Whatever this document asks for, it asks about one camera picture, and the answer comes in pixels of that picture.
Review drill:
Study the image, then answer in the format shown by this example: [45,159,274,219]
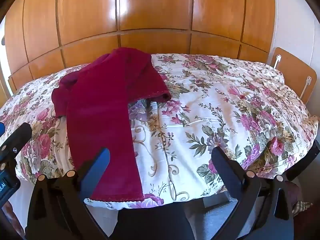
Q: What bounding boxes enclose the wooden headboard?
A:
[266,47,317,105]

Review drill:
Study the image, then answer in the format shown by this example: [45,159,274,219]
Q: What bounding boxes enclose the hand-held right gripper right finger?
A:
[211,145,295,240]

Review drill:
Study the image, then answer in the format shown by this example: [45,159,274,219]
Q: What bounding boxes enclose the checked cloth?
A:
[291,200,314,217]

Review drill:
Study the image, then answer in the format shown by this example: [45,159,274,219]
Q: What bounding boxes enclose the wooden panelled wardrobe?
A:
[4,0,275,96]

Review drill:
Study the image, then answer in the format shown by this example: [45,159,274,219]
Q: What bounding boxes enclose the dark red knit garment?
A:
[51,47,172,202]

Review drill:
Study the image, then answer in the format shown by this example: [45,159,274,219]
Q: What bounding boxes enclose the floral bedspread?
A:
[0,53,320,209]

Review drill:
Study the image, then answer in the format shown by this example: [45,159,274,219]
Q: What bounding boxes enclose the dark cloth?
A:
[116,201,197,240]

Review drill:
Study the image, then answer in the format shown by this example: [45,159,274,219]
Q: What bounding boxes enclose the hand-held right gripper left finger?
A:
[25,147,111,240]

